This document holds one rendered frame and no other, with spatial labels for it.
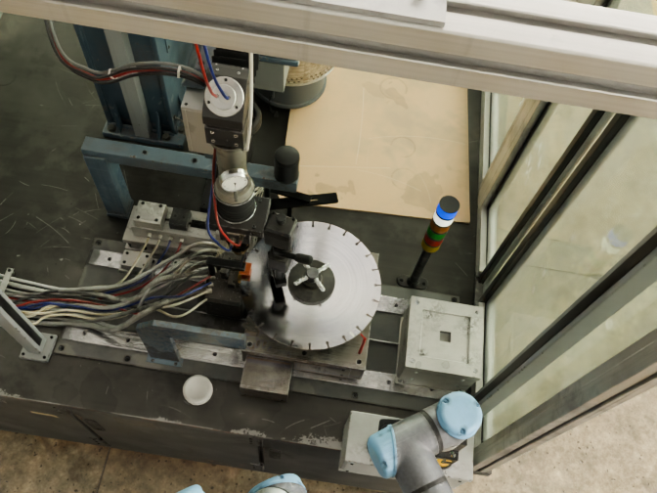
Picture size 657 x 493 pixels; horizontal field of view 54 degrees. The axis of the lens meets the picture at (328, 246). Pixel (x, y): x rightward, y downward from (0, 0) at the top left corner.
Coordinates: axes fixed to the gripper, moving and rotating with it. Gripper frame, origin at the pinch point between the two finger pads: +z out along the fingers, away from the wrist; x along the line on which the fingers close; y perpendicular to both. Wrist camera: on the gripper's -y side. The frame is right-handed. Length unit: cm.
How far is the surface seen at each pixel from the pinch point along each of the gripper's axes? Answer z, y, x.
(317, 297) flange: -3.4, -24.6, 29.7
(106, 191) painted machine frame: 5, -83, 53
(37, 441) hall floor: 92, -111, 2
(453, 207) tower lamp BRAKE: -23, 1, 47
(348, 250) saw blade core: -2.4, -19.0, 43.6
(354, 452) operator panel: 2.8, -11.4, -2.0
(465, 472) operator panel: 2.8, 13.1, -2.5
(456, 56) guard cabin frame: -110, -18, 2
